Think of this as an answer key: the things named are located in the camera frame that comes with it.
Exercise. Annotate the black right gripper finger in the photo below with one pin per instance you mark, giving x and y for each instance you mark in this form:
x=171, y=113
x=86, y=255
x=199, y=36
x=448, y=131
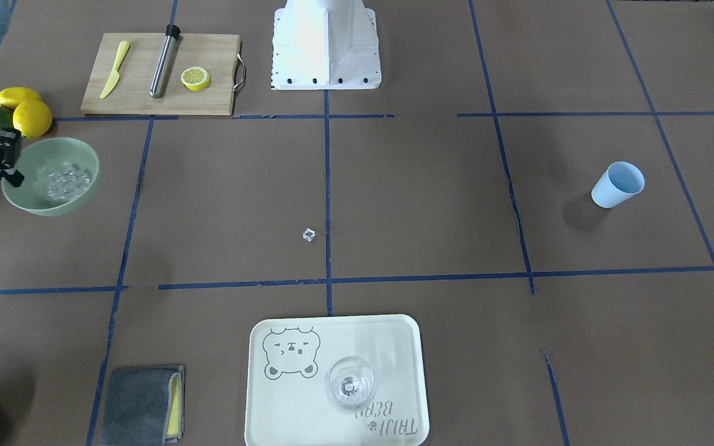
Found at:
x=13, y=177

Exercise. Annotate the light green bowl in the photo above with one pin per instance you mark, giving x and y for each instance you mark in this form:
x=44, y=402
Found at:
x=60, y=176

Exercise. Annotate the light blue plastic cup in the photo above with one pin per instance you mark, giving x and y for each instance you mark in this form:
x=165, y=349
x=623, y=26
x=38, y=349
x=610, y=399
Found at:
x=621, y=181

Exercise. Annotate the loose clear ice cube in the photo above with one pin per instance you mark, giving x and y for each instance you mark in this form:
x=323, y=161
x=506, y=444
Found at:
x=308, y=234

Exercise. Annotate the yellow lemon lower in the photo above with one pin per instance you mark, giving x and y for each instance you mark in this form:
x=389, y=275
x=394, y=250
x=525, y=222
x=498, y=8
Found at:
x=33, y=118

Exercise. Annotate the yellow lemon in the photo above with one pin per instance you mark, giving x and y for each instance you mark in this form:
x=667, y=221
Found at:
x=11, y=97
x=33, y=118

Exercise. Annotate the yellow lemon upper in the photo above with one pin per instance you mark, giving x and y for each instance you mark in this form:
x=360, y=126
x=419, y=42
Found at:
x=11, y=97

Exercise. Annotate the yellow plastic knife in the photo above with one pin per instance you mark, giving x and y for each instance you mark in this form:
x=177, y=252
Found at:
x=114, y=76

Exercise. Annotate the steel muddler black cap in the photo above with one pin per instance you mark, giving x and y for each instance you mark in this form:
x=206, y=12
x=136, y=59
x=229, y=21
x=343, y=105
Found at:
x=162, y=70

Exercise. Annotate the half lemon slice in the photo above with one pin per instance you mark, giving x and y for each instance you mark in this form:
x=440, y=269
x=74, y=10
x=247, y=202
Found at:
x=195, y=78

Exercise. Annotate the grey and yellow cloth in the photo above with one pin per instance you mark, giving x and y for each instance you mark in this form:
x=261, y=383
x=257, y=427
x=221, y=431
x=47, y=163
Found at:
x=145, y=406

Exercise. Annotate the clear wine glass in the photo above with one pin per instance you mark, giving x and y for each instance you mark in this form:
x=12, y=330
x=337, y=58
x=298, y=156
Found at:
x=350, y=383

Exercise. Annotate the cream bear serving tray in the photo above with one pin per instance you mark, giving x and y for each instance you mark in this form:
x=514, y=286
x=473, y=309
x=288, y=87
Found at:
x=286, y=401

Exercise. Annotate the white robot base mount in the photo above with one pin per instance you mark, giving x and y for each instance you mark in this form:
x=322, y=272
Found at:
x=325, y=45

